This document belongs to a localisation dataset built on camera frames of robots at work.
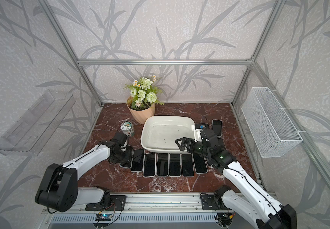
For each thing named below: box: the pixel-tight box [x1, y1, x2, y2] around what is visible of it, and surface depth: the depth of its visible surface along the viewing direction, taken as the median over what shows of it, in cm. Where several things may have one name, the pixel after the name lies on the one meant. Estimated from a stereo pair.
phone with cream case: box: [168, 153, 182, 178], surface depth 88 cm
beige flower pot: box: [126, 95, 155, 125], surface depth 98 cm
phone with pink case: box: [142, 152, 156, 178], surface depth 86 cm
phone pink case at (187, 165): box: [180, 153, 195, 178], surface depth 89 cm
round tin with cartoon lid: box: [120, 121, 135, 137], surface depth 98 cm
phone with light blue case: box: [155, 152, 170, 177], surface depth 90 cm
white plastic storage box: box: [140, 115, 196, 154], surface depth 104 cm
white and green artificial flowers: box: [123, 75, 165, 109], surface depth 88 cm
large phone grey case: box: [192, 152, 208, 175], surface depth 88 cm
